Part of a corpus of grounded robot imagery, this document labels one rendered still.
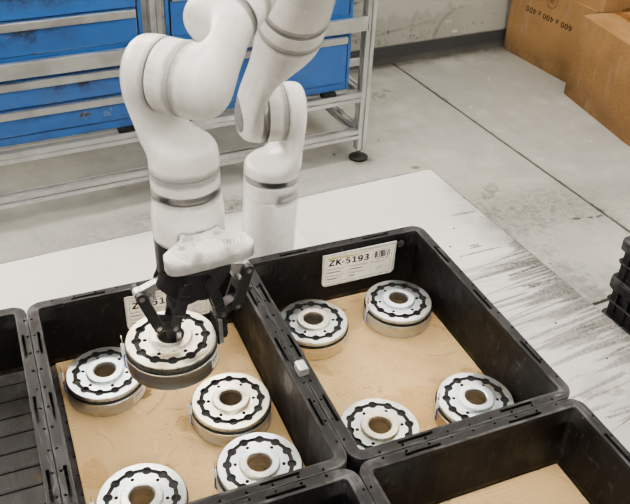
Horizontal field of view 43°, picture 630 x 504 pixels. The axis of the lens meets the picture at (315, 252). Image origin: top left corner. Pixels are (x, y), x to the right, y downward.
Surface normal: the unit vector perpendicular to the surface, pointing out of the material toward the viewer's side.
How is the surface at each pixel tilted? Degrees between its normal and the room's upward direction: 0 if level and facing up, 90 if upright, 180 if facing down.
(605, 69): 89
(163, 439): 0
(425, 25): 90
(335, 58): 90
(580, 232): 0
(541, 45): 91
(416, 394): 0
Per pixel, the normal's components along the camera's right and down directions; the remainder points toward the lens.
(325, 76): 0.44, 0.53
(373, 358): 0.04, -0.81
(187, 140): 0.15, -0.69
